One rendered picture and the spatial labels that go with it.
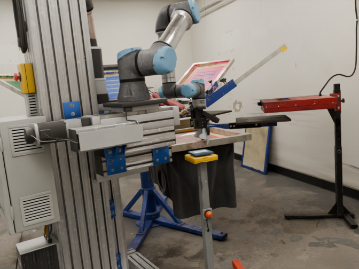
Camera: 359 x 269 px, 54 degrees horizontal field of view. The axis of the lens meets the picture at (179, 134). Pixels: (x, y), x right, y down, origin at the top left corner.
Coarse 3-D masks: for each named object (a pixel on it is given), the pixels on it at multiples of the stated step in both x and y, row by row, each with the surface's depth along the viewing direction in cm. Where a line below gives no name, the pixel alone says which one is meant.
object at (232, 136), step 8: (216, 128) 244; (232, 136) 203; (240, 136) 205; (248, 136) 206; (176, 144) 193; (184, 144) 192; (192, 144) 194; (200, 144) 196; (208, 144) 198; (216, 144) 199
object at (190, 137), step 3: (189, 132) 259; (189, 135) 246; (192, 135) 245; (210, 135) 238; (213, 135) 237; (183, 138) 234; (186, 138) 233; (189, 138) 232; (192, 138) 230; (195, 138) 230; (198, 138) 228; (210, 138) 224
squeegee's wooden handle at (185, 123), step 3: (180, 120) 253; (183, 120) 253; (186, 120) 254; (189, 120) 255; (180, 123) 253; (183, 123) 254; (186, 123) 254; (189, 123) 255; (192, 123) 256; (177, 126) 252; (180, 126) 253; (183, 126) 254; (186, 126) 255; (189, 126) 255
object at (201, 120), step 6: (192, 108) 192; (198, 108) 192; (204, 108) 193; (192, 114) 194; (198, 114) 194; (192, 120) 198; (198, 120) 192; (204, 120) 193; (192, 126) 199; (198, 126) 192; (204, 126) 195
